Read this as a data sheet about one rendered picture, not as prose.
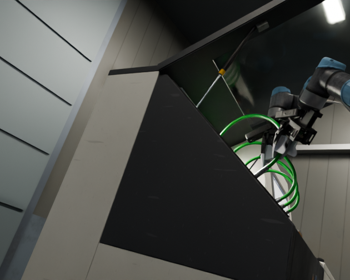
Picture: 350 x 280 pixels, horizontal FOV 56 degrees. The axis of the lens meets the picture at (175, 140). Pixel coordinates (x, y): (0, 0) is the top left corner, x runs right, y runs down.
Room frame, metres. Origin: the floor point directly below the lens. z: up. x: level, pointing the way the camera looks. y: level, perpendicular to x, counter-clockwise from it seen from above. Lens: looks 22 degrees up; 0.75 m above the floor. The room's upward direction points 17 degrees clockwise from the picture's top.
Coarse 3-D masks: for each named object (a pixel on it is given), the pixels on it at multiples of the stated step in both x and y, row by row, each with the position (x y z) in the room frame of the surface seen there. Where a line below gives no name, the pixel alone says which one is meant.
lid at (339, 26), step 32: (288, 0) 0.85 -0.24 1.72; (320, 0) 0.85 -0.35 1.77; (224, 32) 0.96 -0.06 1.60; (256, 32) 0.96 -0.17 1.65; (288, 32) 0.99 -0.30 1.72; (320, 32) 1.00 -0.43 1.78; (160, 64) 1.10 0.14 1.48; (192, 64) 1.09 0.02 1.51; (256, 64) 1.13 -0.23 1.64; (288, 64) 1.15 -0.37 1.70; (192, 96) 1.26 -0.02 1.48; (224, 96) 1.28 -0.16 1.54; (256, 96) 1.32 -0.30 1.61; (256, 128) 1.53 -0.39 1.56
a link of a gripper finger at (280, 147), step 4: (284, 136) 0.98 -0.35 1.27; (280, 140) 0.99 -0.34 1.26; (284, 140) 0.98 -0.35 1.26; (276, 144) 1.01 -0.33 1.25; (280, 144) 1.00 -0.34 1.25; (284, 144) 0.98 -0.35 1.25; (272, 148) 1.03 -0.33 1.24; (276, 148) 1.02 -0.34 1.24; (280, 148) 1.00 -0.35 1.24; (284, 148) 0.98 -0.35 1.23; (272, 152) 1.04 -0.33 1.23; (276, 152) 1.03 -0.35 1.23; (280, 152) 1.00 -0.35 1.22; (284, 152) 0.98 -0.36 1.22; (272, 156) 1.05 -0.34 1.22
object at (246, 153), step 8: (240, 144) 1.64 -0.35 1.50; (256, 144) 1.59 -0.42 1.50; (240, 152) 1.63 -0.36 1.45; (248, 152) 1.61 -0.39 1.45; (256, 152) 1.58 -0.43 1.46; (256, 168) 1.57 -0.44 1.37; (272, 168) 1.73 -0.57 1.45; (264, 176) 1.55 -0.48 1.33; (280, 176) 1.92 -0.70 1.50; (264, 184) 1.54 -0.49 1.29; (288, 200) 2.10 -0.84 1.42
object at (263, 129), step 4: (268, 124) 1.19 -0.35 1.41; (260, 128) 1.20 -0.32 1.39; (264, 128) 1.19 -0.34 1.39; (268, 128) 1.18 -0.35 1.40; (252, 132) 1.22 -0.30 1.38; (256, 132) 1.21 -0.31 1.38; (260, 132) 1.20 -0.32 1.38; (248, 136) 1.23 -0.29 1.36; (252, 136) 1.22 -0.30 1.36; (256, 136) 1.22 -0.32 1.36; (260, 136) 1.23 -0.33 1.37; (248, 140) 1.24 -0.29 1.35; (252, 140) 1.24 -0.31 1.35; (256, 140) 1.25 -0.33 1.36
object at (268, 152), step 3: (267, 147) 1.18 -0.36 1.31; (270, 147) 1.17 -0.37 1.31; (267, 150) 1.18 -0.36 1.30; (270, 150) 1.17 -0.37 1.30; (261, 153) 1.18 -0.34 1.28; (267, 153) 1.18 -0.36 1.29; (270, 153) 1.17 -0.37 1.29; (261, 156) 1.19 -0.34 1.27; (264, 156) 1.18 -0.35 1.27; (267, 156) 1.18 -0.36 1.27; (270, 156) 1.17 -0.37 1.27; (261, 159) 1.19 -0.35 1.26; (264, 159) 1.18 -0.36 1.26; (267, 159) 1.18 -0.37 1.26; (261, 162) 1.20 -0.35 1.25; (264, 162) 1.19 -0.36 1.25; (264, 165) 1.20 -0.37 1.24
